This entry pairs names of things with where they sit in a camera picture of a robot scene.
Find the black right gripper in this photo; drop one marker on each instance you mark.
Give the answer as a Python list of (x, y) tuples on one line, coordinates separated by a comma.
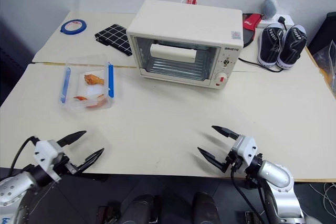
[(232, 161)]

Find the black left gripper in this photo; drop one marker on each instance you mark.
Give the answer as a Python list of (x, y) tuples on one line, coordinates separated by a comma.
[(68, 166)]

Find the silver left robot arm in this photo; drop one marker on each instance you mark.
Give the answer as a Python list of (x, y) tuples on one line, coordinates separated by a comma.
[(10, 190)]

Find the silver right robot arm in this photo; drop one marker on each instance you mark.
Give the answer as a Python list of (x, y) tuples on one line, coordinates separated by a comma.
[(278, 175)]

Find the pale pink onion peel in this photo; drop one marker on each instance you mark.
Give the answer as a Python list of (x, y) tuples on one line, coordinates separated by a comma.
[(98, 104)]

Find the red-orange onion peel piece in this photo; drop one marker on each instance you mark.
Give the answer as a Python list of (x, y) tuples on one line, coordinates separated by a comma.
[(80, 98)]

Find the clear food container blue clips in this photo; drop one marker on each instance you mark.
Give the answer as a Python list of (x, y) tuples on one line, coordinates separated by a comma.
[(88, 64)]

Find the cream toaster oven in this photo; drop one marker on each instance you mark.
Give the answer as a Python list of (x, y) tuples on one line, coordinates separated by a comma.
[(183, 24)]

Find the fried chicken drumstick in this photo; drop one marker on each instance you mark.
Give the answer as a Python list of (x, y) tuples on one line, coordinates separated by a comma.
[(92, 79)]

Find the black canvas sneaker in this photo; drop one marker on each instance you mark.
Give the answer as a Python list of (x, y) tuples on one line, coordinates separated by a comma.
[(291, 48), (270, 45)]

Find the black white checkered cloth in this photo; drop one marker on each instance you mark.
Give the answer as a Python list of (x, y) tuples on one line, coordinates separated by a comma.
[(113, 36)]

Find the blue tape roll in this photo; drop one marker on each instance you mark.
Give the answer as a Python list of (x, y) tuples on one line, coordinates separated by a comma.
[(64, 28)]

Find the red and black pouch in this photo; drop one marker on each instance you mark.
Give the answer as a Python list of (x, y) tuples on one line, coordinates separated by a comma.
[(251, 20)]

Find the clear plastic bag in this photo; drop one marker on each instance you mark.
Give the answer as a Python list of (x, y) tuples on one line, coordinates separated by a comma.
[(326, 61)]

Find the black power plug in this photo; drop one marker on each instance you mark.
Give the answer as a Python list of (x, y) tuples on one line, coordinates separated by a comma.
[(282, 20)]

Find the white power strip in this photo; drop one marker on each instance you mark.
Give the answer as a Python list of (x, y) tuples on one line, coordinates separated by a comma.
[(290, 20)]

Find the grey plush toy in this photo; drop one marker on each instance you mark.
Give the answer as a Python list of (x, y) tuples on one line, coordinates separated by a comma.
[(269, 7)]

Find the white pen cup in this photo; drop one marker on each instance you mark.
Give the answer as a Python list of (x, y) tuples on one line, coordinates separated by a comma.
[(183, 1)]

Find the black box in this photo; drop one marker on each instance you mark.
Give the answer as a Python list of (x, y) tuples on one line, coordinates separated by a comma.
[(328, 30)]

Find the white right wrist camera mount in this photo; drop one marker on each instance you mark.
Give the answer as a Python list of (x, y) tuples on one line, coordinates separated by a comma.
[(245, 148)]

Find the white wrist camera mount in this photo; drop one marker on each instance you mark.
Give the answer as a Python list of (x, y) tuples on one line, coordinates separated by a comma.
[(46, 153), (245, 148)]

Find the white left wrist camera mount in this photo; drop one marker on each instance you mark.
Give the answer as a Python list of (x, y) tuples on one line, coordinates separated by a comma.
[(46, 153)]

